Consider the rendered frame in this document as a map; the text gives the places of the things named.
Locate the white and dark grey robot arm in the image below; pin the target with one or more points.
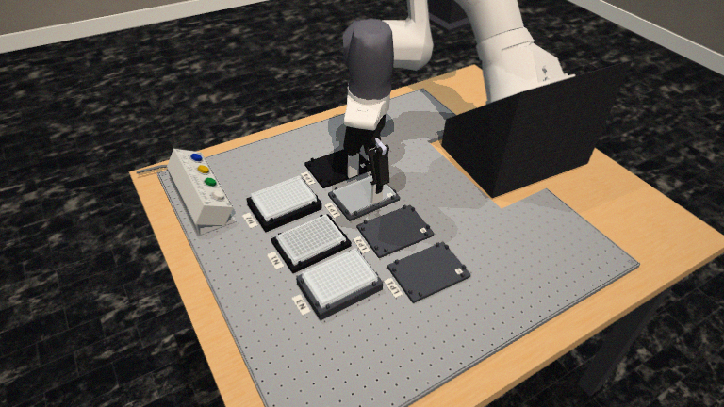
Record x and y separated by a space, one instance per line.
372 48

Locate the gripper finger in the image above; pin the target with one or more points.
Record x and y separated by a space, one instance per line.
378 159
353 146

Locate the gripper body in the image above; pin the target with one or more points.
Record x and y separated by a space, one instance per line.
372 135

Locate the white button panel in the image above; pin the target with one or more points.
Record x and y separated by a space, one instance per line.
208 210

